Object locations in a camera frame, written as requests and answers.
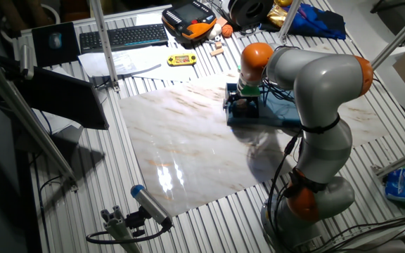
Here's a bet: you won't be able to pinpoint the silver camera with blue cap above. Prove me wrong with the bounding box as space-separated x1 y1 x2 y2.
130 184 174 229

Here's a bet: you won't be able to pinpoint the plain white paper sheet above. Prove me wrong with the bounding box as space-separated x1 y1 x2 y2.
135 45 203 82

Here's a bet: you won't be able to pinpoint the white ball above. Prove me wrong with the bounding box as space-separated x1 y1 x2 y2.
206 22 223 41

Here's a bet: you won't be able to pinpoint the grey computer mouse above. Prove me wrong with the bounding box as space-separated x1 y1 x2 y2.
49 32 63 49

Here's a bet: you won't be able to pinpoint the aluminium frame post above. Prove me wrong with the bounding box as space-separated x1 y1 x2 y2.
371 1 405 70
371 143 405 179
0 48 79 193
89 0 121 93
278 0 302 43

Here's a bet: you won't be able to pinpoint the black computer keyboard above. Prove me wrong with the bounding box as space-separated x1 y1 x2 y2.
79 23 169 54

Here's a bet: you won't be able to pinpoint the orange mini basketball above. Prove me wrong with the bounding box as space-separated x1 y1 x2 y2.
221 23 234 39

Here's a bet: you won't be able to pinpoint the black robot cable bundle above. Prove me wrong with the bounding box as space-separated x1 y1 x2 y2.
262 75 302 247

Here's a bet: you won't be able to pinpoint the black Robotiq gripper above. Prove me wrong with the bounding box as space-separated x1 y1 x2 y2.
231 93 260 115

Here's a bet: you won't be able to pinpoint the black mouse pad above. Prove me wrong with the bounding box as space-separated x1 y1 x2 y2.
31 21 81 68

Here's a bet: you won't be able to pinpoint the blue sliding drawer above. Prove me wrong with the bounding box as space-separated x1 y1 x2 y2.
223 82 261 127

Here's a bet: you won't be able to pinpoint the black camera cable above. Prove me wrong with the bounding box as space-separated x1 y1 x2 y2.
85 224 172 245

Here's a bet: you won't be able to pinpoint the printed paper sheet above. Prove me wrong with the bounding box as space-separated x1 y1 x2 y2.
78 48 162 77

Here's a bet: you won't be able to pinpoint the grey aluminium profile mount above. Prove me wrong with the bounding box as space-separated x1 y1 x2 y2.
100 205 143 253

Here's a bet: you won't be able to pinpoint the black floor cables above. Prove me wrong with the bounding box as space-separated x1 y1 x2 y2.
311 216 405 253

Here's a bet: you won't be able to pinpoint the black office chair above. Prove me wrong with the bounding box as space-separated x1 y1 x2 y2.
370 0 405 15

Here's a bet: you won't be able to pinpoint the gold foil bag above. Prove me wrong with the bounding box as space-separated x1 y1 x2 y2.
266 0 295 27

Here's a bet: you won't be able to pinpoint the white marble pattern mat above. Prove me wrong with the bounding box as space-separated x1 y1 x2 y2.
117 66 390 217

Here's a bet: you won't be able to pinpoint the blue tissue packet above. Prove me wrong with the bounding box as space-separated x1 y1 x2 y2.
384 167 405 203

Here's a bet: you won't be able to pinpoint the orange black teach pendant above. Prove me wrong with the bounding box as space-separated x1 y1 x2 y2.
161 0 218 41

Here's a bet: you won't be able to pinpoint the black monitor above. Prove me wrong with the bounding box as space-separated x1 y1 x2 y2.
12 66 110 148

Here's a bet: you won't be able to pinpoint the white round chair rim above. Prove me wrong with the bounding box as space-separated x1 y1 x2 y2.
0 3 61 45

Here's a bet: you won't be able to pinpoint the blue cloth bag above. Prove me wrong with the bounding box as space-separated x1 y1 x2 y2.
286 3 347 41

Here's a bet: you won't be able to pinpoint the green printed wrist adapter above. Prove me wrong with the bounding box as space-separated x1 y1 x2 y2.
237 84 262 98

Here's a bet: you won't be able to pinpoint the blue drawer box housing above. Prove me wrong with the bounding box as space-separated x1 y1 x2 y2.
257 89 302 128

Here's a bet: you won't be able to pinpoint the yellow handheld game console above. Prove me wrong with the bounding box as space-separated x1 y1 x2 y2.
167 53 198 67

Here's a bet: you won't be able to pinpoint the silver depth camera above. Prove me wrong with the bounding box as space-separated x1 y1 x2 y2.
18 44 35 80

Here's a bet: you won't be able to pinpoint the black filament spool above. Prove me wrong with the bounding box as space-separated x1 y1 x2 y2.
228 0 276 28

